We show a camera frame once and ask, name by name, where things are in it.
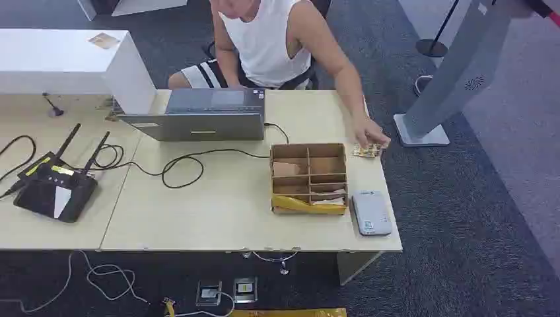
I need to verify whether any person's hand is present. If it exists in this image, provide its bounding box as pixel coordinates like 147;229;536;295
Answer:
352;114;392;150

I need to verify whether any printed card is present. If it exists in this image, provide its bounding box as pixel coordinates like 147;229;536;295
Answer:
353;143;383;159

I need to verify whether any wooden card box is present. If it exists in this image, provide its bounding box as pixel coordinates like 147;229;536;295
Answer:
269;143;349;216

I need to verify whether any grey card reader device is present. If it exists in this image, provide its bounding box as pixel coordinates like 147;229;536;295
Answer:
351;190;394;237

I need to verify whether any brown envelope in box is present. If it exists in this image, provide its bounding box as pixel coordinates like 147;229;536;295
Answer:
273;161;302;178

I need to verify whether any grey kiosk stand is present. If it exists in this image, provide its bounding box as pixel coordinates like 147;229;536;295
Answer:
393;0;522;147

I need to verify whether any person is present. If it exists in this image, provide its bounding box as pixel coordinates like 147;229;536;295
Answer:
168;0;392;150

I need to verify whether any grey laptop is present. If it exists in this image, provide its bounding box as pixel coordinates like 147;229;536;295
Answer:
116;88;266;143

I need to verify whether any yellow floor tape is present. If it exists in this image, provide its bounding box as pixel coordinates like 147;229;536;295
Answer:
229;308;348;317

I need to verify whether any silver floor socket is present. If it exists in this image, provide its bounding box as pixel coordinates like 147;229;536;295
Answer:
232;277;258;304
195;280;223;306

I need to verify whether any white cabinet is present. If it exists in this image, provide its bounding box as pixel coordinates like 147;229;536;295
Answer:
0;28;157;116

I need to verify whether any small black desk antenna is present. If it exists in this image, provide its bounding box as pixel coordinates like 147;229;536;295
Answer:
42;92;65;118

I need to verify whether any black router with antennas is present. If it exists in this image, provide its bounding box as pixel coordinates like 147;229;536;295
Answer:
13;123;111;223

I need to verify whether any black stanchion post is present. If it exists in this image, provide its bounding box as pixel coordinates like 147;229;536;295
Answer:
415;0;460;58

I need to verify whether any black power cable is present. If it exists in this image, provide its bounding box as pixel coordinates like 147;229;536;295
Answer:
93;123;290;190

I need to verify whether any white floor cable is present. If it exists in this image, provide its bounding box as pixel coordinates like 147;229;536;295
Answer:
0;251;150;314

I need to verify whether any black router cable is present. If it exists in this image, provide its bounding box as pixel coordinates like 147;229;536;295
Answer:
0;135;37;200

